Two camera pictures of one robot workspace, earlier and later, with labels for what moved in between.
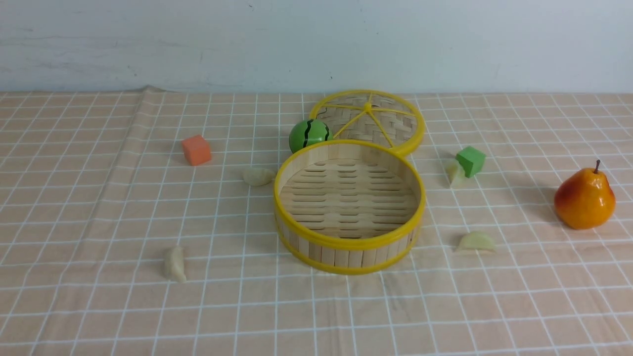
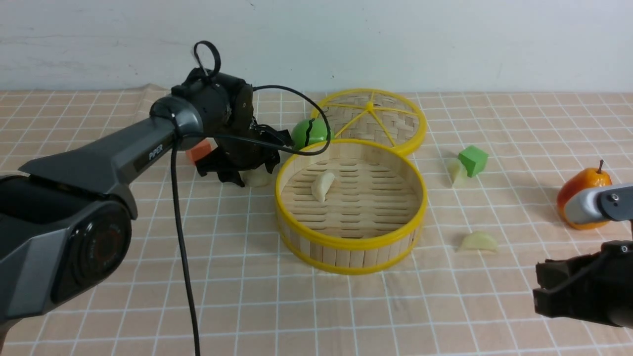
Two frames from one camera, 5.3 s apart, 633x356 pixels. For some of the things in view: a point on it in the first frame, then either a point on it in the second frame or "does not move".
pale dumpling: [175, 265] to [321, 186]
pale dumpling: [258, 176] does not move
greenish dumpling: [455, 174] does not move
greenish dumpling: [478, 240] does not move
